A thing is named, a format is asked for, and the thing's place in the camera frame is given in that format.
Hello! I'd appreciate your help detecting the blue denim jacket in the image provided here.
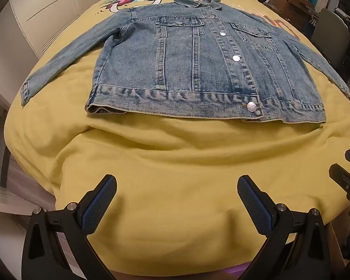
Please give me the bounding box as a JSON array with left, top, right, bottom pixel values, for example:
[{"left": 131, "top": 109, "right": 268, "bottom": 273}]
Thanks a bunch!
[{"left": 20, "top": 0, "right": 350, "bottom": 123}]

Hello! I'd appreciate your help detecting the white wardrobe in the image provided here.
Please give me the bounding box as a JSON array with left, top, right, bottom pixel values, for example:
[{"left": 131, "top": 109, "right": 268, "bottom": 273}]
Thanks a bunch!
[{"left": 0, "top": 0, "right": 126, "bottom": 62}]

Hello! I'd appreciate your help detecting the wooden cabinet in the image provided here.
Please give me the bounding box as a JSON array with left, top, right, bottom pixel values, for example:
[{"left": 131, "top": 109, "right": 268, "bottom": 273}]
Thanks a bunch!
[{"left": 270, "top": 0, "right": 318, "bottom": 32}]

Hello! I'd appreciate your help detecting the yellow printed blanket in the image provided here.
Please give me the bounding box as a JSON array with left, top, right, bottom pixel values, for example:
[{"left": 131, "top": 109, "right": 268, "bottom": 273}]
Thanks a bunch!
[{"left": 3, "top": 0, "right": 350, "bottom": 272}]

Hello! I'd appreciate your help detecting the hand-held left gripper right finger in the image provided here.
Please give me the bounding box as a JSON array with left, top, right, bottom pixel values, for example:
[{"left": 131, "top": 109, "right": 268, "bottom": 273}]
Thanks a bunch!
[{"left": 237, "top": 175, "right": 339, "bottom": 280}]

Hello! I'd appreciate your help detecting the grey chair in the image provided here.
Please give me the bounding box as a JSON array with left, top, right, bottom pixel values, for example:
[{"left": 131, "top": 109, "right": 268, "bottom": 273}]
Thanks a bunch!
[{"left": 311, "top": 7, "right": 350, "bottom": 70}]

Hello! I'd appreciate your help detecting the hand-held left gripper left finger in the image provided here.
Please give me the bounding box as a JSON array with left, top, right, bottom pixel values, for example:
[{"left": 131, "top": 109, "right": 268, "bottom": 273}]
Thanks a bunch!
[{"left": 21, "top": 174, "right": 118, "bottom": 280}]

